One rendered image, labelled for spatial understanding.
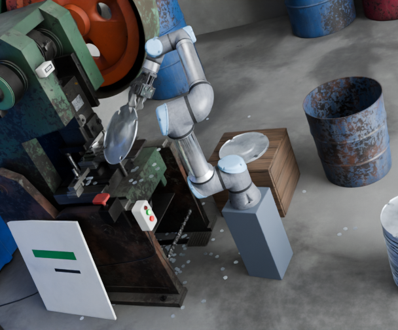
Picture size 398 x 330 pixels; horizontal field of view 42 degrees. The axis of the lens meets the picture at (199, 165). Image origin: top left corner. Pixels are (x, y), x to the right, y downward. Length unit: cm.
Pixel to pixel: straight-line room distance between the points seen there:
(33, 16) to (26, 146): 60
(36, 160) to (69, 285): 72
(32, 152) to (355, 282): 163
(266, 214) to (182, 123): 67
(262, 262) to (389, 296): 59
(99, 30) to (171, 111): 83
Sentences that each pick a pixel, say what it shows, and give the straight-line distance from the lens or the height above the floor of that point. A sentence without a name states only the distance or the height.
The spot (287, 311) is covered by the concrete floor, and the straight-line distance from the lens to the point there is 253.
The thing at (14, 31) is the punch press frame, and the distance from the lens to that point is 233.
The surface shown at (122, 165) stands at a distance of 258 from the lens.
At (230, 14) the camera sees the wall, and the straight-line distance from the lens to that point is 576.
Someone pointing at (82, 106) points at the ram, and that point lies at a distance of 254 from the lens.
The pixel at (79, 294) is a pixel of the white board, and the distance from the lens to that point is 295.
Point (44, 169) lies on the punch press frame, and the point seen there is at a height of 82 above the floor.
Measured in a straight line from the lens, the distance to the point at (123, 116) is 252.
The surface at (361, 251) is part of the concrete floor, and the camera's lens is 269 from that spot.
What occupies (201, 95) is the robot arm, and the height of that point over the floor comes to 107.
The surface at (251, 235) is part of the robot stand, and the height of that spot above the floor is 30.
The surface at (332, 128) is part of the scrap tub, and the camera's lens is 280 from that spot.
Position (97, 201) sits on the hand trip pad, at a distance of 233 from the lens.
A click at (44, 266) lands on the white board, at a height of 31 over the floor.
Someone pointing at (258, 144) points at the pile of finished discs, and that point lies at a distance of 296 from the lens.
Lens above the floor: 193
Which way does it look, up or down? 32 degrees down
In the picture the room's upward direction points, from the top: 24 degrees counter-clockwise
